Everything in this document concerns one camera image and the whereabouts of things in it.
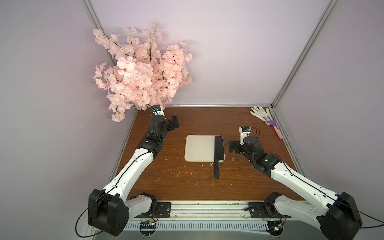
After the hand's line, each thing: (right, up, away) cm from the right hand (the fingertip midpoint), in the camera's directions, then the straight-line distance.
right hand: (237, 136), depth 81 cm
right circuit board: (+15, -42, -11) cm, 46 cm away
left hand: (-38, +12, -2) cm, 40 cm away
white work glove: (+28, +13, +34) cm, 46 cm away
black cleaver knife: (-9, -13, +12) cm, 19 cm away
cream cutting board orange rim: (-20, -10, +15) cm, 27 cm away
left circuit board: (-47, -44, -9) cm, 65 cm away
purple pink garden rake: (+35, +7, +29) cm, 46 cm away
